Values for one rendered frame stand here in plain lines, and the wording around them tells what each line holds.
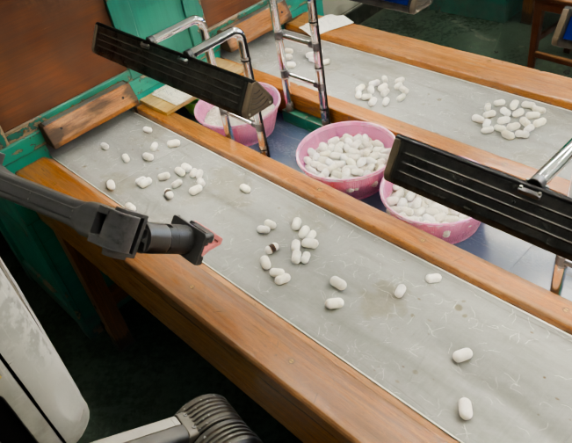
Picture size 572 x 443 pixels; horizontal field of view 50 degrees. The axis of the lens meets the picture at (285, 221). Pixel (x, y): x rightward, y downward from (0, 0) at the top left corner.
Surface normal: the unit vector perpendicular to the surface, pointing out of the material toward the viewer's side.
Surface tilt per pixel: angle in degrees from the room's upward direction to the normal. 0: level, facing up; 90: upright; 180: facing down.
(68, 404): 87
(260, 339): 0
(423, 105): 0
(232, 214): 0
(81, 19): 90
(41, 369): 90
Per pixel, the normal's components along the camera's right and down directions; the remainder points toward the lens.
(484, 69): -0.15, -0.75
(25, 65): 0.70, 0.38
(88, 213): -0.38, -0.14
